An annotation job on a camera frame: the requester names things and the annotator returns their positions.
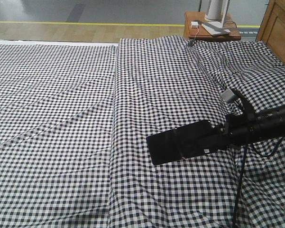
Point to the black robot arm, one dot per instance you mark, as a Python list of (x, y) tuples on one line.
[(270, 123)]

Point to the wooden headboard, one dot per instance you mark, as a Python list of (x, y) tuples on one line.
[(272, 29)]

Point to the white charger adapter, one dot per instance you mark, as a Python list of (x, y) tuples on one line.
[(194, 24)]

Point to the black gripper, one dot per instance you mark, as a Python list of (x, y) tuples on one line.
[(238, 130)]

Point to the black foldable smartphone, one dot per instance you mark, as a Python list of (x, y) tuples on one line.
[(165, 147)]

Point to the wooden bedside table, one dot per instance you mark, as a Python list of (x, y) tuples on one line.
[(201, 34)]

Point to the black white checkered bedsheet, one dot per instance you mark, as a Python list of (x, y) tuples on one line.
[(56, 111)]

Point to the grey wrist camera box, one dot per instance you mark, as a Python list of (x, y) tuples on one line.
[(228, 96)]

